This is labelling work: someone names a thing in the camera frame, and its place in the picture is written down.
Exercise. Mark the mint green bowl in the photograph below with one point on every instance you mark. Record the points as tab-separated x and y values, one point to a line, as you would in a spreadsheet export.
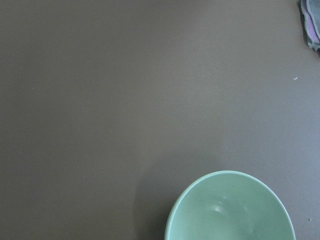
228	205

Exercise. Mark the grey folded cloth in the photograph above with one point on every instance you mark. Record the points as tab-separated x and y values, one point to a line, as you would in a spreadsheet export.
310	10

